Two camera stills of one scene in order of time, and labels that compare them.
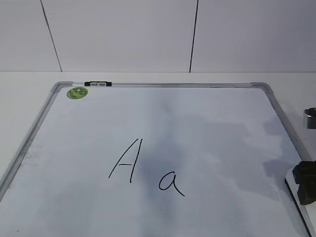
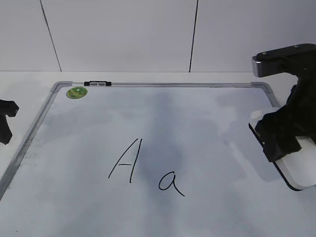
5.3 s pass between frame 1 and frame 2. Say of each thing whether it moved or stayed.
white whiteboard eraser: moved
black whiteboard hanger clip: stayed
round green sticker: stayed
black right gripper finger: moved
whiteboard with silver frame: stayed
